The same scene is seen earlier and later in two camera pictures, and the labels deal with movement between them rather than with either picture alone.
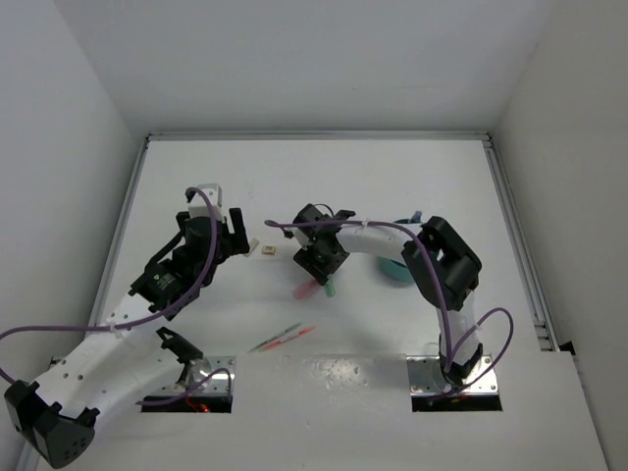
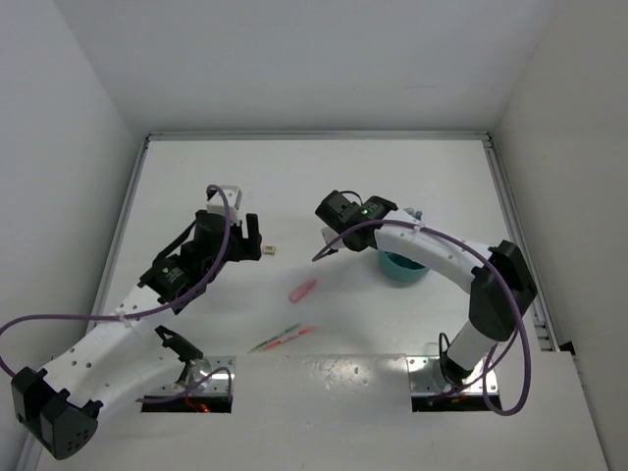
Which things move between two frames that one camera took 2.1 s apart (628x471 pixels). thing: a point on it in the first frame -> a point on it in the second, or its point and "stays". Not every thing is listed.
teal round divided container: x=395 y=270 stays
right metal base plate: x=426 y=378 stays
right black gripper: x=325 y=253 -> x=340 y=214
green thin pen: x=285 y=332 stays
